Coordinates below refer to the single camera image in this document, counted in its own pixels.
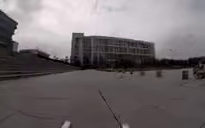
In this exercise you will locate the pale block building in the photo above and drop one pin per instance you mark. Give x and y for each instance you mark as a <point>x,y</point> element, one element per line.
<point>113,50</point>

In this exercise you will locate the grey concrete slab pavement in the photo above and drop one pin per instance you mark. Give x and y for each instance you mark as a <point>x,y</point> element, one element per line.
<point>90,96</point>

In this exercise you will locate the grey bollard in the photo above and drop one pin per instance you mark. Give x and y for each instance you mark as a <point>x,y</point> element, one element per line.
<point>185,75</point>
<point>142,73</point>
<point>159,73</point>

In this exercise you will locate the robot's own part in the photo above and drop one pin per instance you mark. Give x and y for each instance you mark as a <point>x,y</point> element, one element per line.
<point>125,126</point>
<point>66,124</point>

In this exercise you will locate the wide grey stone steps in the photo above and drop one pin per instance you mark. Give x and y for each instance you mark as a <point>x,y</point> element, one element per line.
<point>20,66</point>

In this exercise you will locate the long low dark building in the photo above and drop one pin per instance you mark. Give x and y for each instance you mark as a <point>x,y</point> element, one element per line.
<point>186,61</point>

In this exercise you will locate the vehicle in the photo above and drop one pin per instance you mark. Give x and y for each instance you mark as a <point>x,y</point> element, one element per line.
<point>203,71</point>

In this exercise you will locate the dark slanted building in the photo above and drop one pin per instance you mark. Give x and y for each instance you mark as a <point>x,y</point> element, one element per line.
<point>1,30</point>

